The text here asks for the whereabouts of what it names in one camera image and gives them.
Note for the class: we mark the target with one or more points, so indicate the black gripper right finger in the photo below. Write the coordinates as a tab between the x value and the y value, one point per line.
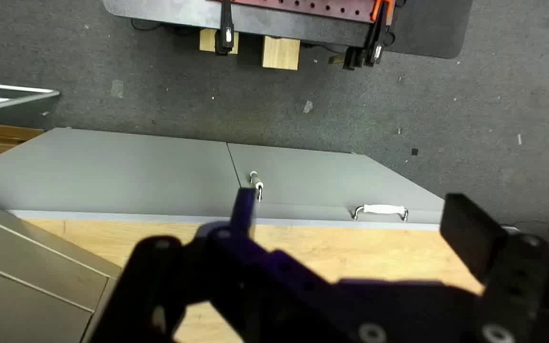
509	264

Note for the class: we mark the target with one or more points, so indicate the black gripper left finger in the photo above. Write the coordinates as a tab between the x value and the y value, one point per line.
257	293

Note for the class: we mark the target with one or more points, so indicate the small silver cabinet knob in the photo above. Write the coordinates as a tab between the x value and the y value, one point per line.
255	183

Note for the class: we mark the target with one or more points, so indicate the grey cabinet with doors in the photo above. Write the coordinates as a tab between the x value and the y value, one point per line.
122	175

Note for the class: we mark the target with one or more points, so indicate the beige file cabinet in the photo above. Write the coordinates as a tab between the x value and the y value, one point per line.
49	289

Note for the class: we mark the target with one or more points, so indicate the right wooden block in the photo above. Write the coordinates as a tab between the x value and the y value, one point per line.
280	53

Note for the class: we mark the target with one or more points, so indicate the wooden block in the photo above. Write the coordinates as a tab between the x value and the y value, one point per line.
280	53
205	42

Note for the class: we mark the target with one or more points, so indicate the black clamp left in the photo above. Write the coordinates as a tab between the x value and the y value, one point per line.
224	34

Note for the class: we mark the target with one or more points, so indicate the left wooden block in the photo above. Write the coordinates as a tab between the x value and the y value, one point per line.
205	42

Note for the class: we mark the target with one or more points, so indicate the orange black clamp right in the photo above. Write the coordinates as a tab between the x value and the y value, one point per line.
379	34

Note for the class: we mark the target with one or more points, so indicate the white cabinet door handle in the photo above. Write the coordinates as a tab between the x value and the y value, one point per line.
400	211

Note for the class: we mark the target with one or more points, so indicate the red perforated frame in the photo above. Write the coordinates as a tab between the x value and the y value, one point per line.
345	9

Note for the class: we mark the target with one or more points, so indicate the white metal rack frame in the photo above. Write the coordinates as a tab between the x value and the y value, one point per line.
13	95

